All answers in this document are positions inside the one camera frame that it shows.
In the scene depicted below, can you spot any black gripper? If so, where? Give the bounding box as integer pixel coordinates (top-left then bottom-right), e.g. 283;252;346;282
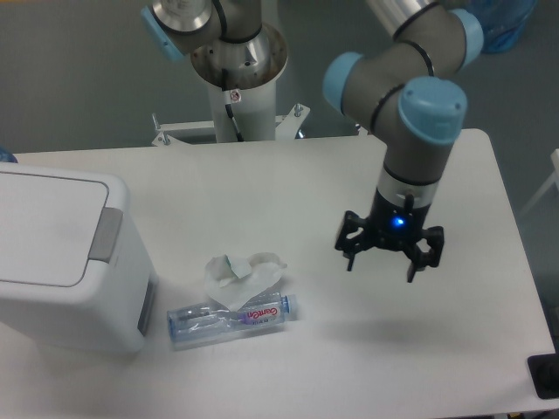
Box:
335;189;445;283

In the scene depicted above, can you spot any white plastic trash can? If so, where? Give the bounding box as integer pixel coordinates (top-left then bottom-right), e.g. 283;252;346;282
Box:
1;162;158;353

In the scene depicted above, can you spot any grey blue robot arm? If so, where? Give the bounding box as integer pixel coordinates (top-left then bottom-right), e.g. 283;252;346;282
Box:
141;1;484;278

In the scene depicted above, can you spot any crumpled white tissue paper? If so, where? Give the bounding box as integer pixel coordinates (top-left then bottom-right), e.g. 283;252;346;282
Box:
204;252;287;311

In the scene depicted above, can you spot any black device at table edge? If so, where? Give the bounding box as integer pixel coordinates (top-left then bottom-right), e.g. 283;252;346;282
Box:
528;354;558;400

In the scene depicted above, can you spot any crushed clear plastic bottle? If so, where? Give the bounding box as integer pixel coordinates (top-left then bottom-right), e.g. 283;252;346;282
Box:
167;292;298;350

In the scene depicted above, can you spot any blue object at left edge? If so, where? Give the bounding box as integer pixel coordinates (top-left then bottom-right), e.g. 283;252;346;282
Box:
0;146;18;163

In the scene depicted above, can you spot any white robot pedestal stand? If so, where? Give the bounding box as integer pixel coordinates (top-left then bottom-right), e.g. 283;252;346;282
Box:
150;21;312;148

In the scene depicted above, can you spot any white frame at right edge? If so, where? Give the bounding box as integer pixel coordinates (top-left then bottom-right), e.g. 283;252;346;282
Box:
519;148;559;218

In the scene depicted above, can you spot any black cable on pedestal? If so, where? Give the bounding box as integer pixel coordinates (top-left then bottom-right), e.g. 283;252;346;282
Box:
220;67;245;143

